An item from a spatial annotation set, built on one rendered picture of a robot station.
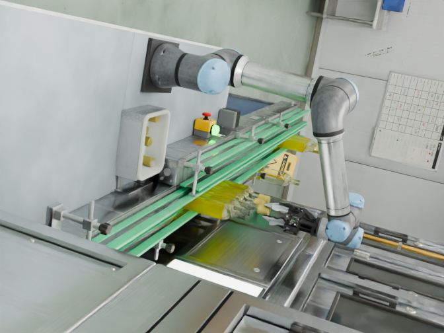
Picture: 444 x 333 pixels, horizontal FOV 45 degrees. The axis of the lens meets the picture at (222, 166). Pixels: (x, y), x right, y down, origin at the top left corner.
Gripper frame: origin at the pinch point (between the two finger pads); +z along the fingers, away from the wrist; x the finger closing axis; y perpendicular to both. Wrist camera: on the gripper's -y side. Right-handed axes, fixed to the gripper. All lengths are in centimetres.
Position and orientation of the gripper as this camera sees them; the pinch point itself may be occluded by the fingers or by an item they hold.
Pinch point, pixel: (267, 210)
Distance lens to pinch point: 203.3
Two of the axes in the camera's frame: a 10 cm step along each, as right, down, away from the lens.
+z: -9.2, -2.4, 3.1
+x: -1.6, 9.5, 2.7
